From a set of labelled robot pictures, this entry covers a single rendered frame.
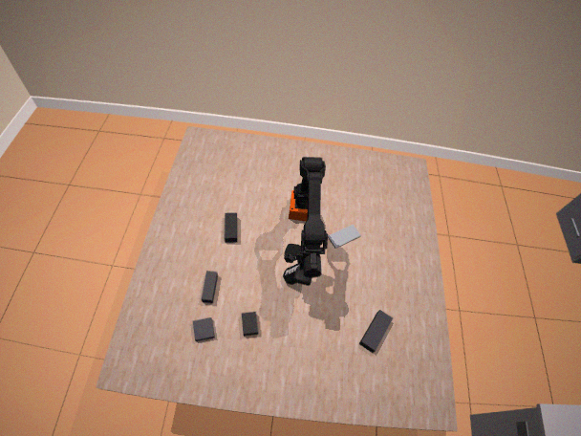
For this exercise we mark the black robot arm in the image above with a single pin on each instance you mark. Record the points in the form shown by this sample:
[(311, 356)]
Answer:
[(307, 195)]

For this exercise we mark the dark grey controller unit with label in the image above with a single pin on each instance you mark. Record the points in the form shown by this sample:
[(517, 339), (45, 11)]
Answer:
[(289, 273)]

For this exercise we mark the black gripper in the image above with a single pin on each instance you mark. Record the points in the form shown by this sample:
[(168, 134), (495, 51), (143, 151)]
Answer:
[(299, 276)]

